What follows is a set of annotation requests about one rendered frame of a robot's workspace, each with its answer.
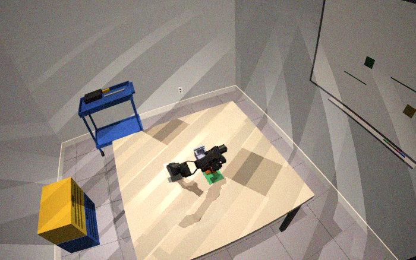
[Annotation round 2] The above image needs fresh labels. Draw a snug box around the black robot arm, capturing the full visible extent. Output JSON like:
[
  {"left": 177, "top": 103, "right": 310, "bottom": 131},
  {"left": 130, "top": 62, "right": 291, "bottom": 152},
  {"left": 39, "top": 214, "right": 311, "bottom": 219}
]
[{"left": 166, "top": 144, "right": 228, "bottom": 178}]

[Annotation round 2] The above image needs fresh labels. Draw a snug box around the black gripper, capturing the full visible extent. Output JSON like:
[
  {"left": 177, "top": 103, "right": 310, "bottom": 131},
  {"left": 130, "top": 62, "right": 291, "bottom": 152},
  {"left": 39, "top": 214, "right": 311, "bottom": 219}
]
[{"left": 200, "top": 156, "right": 226, "bottom": 172}]

